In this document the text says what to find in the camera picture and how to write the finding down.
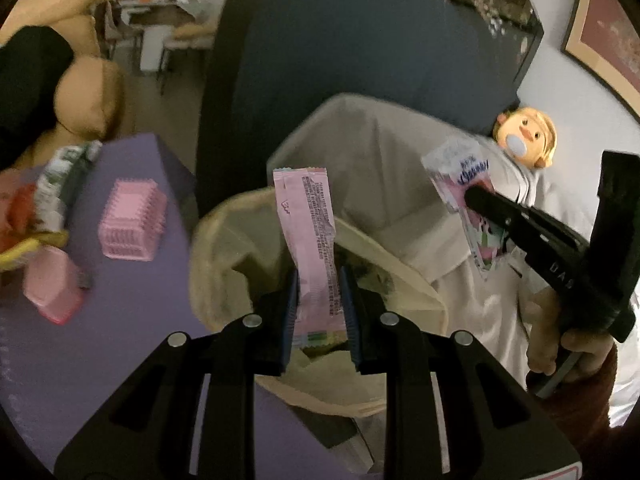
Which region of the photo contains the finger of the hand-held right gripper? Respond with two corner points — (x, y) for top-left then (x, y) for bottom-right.
(466, 185), (551, 257)

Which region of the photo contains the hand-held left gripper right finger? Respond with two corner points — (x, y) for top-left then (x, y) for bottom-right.
(340, 265), (583, 480)

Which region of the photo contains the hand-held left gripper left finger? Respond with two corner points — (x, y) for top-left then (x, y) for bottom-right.
(52, 270), (301, 480)

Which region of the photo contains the pink cartoon wrapper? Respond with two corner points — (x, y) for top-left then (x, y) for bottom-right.
(421, 136), (511, 271)

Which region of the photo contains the long pink wrapper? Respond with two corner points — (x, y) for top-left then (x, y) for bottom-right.
(272, 166), (346, 348)

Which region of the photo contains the beige trash bag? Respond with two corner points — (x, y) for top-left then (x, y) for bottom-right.
(190, 187), (448, 418)

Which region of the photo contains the white printed wrapper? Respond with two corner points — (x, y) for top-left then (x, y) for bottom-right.
(37, 141), (103, 228)

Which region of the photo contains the yellow snack wrapper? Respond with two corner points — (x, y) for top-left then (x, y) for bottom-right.
(0, 232), (68, 273)

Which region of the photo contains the person's right forearm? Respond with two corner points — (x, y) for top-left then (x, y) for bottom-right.
(540, 345), (626, 461)

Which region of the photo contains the person's right hand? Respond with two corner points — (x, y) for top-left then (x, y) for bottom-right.
(526, 289), (618, 379)

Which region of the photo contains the yellow-haired doll head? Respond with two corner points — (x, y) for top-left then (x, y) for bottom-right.
(492, 106), (558, 168)

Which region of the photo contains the white cloth cover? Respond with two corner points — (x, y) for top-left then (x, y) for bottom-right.
(267, 92), (640, 466)

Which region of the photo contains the pink plastic basket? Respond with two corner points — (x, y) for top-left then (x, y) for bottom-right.
(97, 178), (168, 262)

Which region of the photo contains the framed picture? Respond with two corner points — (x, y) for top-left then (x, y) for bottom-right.
(560, 0), (640, 126)

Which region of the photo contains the dark cabinet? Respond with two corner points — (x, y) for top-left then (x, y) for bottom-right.
(195, 0), (261, 218)

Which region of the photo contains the orange wrapper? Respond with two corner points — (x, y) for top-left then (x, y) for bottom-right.
(0, 182), (48, 241)

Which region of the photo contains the beige dining chair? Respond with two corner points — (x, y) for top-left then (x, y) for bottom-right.
(160, 20), (216, 96)

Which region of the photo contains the round yellow cushion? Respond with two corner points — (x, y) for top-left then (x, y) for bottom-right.
(54, 55), (128, 141)

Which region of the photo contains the grey dining chair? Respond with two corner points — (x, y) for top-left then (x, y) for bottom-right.
(102, 0), (146, 61)

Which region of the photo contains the black jacket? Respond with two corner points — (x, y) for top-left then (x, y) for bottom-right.
(0, 25), (76, 171)

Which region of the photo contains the grey cable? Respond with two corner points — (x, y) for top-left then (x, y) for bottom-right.
(525, 350), (586, 400)

